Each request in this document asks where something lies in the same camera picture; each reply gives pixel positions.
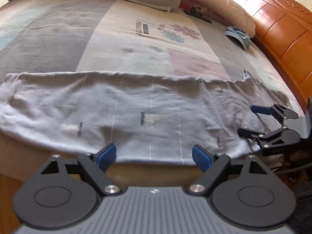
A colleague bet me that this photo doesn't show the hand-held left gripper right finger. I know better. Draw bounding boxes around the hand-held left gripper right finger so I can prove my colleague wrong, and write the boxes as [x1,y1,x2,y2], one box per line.
[187,144,271,195]

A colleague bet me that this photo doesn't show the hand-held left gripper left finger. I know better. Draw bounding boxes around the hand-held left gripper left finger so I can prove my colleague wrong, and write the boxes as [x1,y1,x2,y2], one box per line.
[40,143,122,196]

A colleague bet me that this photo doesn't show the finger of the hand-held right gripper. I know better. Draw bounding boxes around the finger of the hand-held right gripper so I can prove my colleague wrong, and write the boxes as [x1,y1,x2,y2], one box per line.
[238,126,287,156]
[251,103,287,127]

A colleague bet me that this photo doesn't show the grey pants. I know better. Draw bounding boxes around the grey pants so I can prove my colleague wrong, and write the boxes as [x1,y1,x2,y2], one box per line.
[0,71,293,166]

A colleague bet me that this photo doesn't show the person's dark clothing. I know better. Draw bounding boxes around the person's dark clothing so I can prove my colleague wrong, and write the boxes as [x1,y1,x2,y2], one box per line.
[290,180,312,234]

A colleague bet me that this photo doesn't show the blue cap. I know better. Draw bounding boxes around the blue cap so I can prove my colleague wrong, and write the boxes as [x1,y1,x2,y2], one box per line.
[224,26,251,50]

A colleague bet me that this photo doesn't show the wooden headboard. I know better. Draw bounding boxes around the wooden headboard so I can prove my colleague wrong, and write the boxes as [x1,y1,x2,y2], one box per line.
[228,0,312,117]

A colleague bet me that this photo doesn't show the black phone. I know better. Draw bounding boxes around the black phone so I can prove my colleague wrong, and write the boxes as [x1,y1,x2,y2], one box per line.
[183,9,212,24]

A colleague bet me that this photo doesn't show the pink floral quilt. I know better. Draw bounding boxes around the pink floral quilt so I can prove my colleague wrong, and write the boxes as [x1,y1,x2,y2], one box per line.
[7,0,256,38]

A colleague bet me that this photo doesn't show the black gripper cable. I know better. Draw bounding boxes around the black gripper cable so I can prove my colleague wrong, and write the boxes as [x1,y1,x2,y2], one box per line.
[275,161,312,176]

